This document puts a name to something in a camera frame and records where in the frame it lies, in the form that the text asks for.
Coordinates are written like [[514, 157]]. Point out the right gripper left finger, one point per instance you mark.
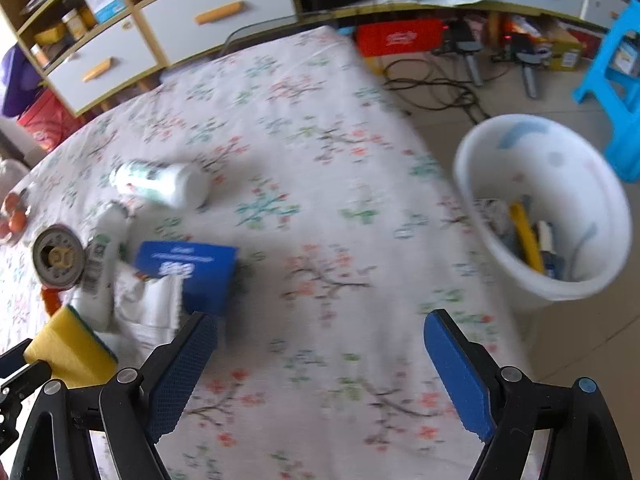
[[172, 371]]

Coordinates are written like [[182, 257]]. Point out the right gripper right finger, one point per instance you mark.
[[467, 371]]

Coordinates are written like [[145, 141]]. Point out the torn blue cardboard box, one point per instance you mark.
[[553, 262]]

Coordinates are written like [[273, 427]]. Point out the yellow snack bag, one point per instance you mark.
[[527, 238]]

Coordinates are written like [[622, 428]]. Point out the white patterned trash bin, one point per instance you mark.
[[558, 177]]

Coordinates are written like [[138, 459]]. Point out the yellow sponge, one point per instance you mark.
[[74, 353]]

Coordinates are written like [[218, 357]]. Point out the blue tissue box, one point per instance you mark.
[[206, 270]]

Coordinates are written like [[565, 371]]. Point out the white tube bottle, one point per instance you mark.
[[93, 298]]

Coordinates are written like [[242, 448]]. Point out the round metal can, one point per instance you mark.
[[58, 257]]

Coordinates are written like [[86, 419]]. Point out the white plastic bottle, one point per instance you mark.
[[179, 186]]

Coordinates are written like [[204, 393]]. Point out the floral tablecloth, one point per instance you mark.
[[348, 233]]

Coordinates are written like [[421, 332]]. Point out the blue plastic stool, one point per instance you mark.
[[618, 95]]

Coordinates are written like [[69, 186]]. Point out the red box under cabinet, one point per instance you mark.
[[399, 37]]

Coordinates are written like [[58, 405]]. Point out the wooden cabinet with drawers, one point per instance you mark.
[[145, 36]]

